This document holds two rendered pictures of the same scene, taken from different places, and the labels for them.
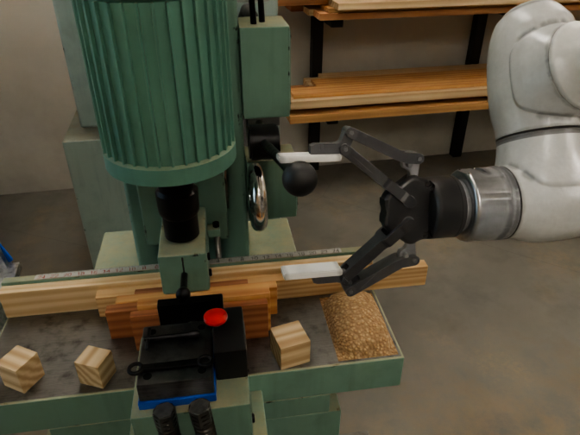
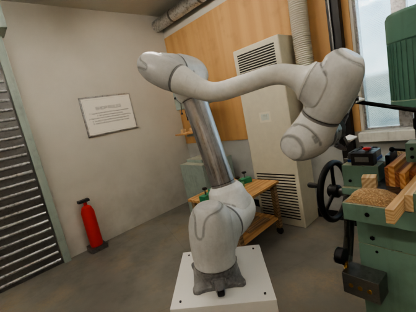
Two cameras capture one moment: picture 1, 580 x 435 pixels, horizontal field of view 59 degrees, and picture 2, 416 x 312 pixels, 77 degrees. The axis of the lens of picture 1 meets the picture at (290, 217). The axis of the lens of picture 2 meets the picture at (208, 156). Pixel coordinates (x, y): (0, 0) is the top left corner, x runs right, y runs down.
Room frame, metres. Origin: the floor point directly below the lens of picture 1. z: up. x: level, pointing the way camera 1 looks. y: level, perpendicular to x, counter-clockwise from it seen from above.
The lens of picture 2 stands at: (1.05, -0.93, 1.28)
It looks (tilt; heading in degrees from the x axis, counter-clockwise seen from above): 10 degrees down; 151
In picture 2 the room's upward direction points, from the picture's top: 11 degrees counter-clockwise
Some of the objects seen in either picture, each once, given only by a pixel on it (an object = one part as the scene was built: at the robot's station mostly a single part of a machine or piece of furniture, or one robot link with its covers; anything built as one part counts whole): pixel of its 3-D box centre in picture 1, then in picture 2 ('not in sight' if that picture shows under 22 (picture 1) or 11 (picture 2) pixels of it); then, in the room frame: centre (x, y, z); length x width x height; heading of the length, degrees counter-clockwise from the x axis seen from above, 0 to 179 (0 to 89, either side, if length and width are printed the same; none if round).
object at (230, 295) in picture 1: (206, 314); (400, 168); (0.58, 0.13, 0.94); 0.19 x 0.02 x 0.07; 99
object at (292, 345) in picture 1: (289, 344); (369, 181); (0.53, 0.00, 0.92); 0.05 x 0.05 x 0.04; 22
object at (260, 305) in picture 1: (201, 324); (395, 168); (0.56, 0.13, 0.93); 0.20 x 0.01 x 0.07; 99
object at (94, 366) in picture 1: (96, 366); not in sight; (0.49, 0.27, 0.92); 0.04 x 0.03 x 0.04; 75
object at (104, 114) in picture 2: not in sight; (109, 114); (-2.36, -0.24, 1.48); 0.64 x 0.02 x 0.46; 102
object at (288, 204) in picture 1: (271, 181); not in sight; (0.85, 0.03, 1.02); 0.09 x 0.07 x 0.12; 99
